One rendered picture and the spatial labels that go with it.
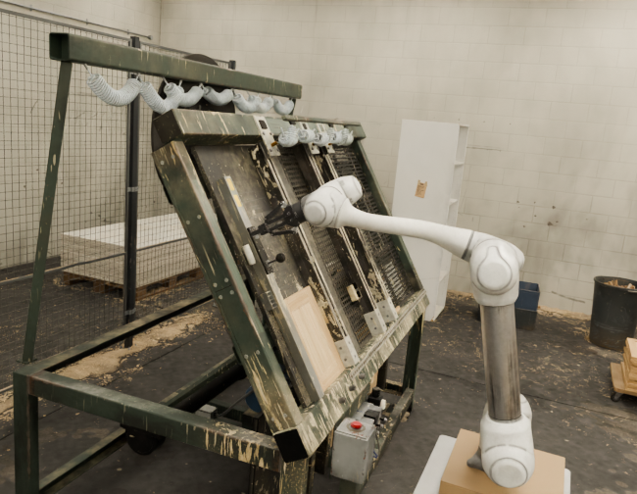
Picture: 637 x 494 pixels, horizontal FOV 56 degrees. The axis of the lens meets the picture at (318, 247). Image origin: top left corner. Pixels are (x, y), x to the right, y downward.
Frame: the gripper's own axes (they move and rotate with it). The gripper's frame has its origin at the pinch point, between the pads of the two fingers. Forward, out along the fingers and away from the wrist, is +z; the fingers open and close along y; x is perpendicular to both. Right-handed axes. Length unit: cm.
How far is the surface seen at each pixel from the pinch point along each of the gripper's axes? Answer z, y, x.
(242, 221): 11.7, -7.2, 12.1
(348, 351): 9, 62, 48
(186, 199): 15.3, -20.3, -12.5
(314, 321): 14, 43, 39
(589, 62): -166, -53, 552
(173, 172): 15.7, -31.1, -12.5
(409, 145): 25, -43, 417
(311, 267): 9, 21, 48
